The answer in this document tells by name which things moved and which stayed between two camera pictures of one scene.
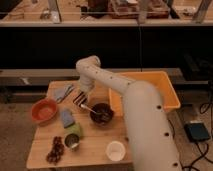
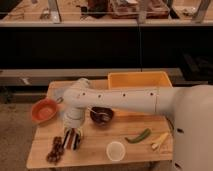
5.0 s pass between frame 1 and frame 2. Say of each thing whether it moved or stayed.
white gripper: moved
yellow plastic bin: stayed
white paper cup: stayed
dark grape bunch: stayed
